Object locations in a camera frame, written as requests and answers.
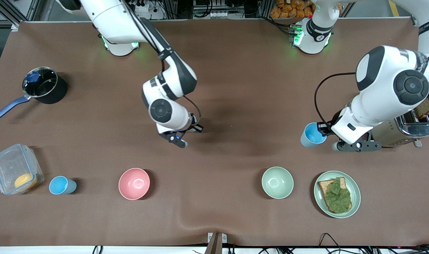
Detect brown bread slice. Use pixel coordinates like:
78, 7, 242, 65
318, 177, 352, 214

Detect beige steel toaster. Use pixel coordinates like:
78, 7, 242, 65
371, 109, 429, 148

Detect green lettuce leaf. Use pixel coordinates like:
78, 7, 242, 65
323, 177, 352, 213

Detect pale green plate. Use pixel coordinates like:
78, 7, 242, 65
314, 171, 361, 219

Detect brown table cover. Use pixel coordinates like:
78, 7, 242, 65
0, 18, 429, 247

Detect pink bowl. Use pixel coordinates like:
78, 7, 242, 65
118, 168, 151, 200

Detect pale green bowl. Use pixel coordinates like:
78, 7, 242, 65
261, 167, 294, 199

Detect toast slice in toaster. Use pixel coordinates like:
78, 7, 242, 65
414, 97, 429, 119

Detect metal table clamp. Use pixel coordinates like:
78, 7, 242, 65
205, 232, 227, 254

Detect orange round food piece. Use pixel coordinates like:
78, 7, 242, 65
14, 173, 38, 189

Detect clear plastic food container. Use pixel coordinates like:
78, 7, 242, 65
0, 143, 45, 195

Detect black looped floor cable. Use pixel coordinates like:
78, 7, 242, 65
319, 233, 342, 254

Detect black saucepan with blue handle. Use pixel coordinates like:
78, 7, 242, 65
0, 66, 68, 121

